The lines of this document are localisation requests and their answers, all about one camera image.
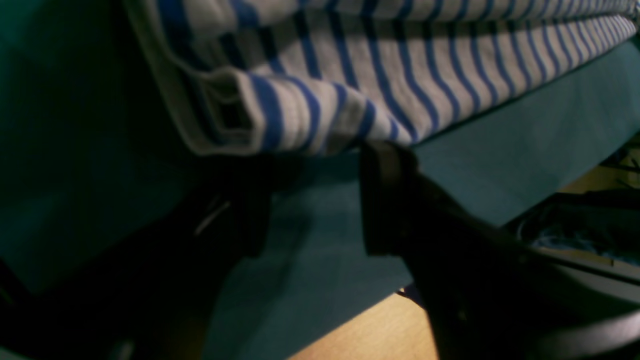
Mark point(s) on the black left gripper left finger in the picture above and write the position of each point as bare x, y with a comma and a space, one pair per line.
150, 296

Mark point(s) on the blue white striped T-shirt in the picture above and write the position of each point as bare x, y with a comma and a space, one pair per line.
318, 77

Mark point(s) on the blue table cloth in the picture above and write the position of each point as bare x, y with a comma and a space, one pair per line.
89, 155

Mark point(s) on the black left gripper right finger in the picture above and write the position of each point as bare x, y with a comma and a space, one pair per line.
488, 296

